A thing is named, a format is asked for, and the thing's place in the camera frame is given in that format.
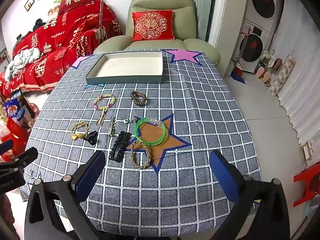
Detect white curtain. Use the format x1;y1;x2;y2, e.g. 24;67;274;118
277;0;320;168

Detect green translucent bangle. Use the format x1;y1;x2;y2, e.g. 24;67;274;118
134;117;167;147

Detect pink slippers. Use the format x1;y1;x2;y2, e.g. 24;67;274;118
255;66;272;85

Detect clear plastic hair clip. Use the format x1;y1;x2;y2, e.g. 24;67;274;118
147;118;165;128

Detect gold hair pin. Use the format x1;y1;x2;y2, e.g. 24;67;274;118
96;109;108;127

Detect gold metal hair clip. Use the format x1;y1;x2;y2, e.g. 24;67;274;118
108;116;117;138

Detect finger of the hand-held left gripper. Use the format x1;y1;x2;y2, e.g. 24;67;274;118
0;147;38;178
0;140;14;156

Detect tan braided hair tie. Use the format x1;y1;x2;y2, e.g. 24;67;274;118
130;141;152;170

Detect beige patterned board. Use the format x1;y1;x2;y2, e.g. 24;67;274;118
269;54;297;97

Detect red handled broom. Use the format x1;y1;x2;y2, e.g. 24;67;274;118
231;29;252;78

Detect pale green curtain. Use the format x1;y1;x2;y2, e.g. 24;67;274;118
187;0;215;43

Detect grey shallow box tray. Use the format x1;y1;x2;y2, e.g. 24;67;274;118
85;51;164;85

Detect small pink star patch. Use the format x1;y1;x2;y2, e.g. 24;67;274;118
71;55;92;69

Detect pastel beaded bracelet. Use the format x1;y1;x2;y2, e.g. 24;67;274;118
93;93;117;111

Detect black claw clip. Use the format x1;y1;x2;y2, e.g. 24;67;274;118
83;130;98;146

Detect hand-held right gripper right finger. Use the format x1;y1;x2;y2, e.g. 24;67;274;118
209;150;298;240

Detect large pink star patch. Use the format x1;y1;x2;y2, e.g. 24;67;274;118
162;49;203;67

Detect pale green armchair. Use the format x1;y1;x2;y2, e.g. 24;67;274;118
93;0;222;65

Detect red plastic stool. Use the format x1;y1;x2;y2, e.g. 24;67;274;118
293;162;320;203

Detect orange star patch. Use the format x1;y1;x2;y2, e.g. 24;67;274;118
125;114;193;175

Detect grey white knitted cloth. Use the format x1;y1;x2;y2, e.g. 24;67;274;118
4;47;42;79

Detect grey checked tablecloth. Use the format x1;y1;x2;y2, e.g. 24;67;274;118
19;49;263;238

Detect black beaded hair clip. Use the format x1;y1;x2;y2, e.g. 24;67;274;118
109;130;132;162

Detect yellow hair tie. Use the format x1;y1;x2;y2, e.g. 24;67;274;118
71;121;90;141

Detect small cardboard box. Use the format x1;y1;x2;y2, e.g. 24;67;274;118
301;140;315;160

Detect red plastic bag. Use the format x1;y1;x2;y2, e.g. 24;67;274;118
0;120;30;163

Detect brown coil hair tie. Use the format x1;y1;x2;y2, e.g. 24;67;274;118
130;91;148;106

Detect red embroidered cushion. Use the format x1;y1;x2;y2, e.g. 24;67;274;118
131;9;175;42

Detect floor lamp pole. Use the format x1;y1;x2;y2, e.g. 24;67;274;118
99;0;115;45

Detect blue printed bag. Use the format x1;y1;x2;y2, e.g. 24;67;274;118
4;97;25;120

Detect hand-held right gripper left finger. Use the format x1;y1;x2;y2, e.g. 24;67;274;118
24;150;107;240

